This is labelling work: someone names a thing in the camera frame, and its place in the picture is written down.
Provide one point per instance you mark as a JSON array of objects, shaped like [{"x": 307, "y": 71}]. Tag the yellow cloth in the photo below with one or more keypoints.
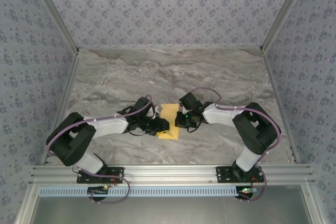
[{"x": 170, "y": 111}]

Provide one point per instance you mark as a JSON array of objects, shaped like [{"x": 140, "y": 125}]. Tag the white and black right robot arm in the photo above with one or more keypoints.
[{"x": 218, "y": 116}]

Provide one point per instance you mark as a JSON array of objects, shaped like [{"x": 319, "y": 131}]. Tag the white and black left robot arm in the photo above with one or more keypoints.
[{"x": 110, "y": 127}]

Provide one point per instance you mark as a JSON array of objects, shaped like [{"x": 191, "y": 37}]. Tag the small adapter board with LED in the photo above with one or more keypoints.
[
  {"x": 246, "y": 190},
  {"x": 98, "y": 190}
]

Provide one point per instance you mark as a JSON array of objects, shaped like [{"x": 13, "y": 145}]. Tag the grey metal tray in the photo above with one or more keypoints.
[{"x": 168, "y": 211}]

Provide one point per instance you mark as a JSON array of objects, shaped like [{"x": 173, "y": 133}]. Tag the aluminium mounting rail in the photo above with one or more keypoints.
[{"x": 168, "y": 174}]

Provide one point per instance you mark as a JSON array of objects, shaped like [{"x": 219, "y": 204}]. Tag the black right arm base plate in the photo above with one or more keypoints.
[{"x": 223, "y": 176}]

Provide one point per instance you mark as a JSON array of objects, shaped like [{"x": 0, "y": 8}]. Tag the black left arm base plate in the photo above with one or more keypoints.
[{"x": 86, "y": 178}]

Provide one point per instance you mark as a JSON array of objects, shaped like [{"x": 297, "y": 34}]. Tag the aluminium side rail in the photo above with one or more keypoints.
[
  {"x": 279, "y": 103},
  {"x": 63, "y": 103}
]

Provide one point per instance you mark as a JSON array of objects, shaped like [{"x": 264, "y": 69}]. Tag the aluminium frame post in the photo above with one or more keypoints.
[
  {"x": 286, "y": 11},
  {"x": 55, "y": 11}
]

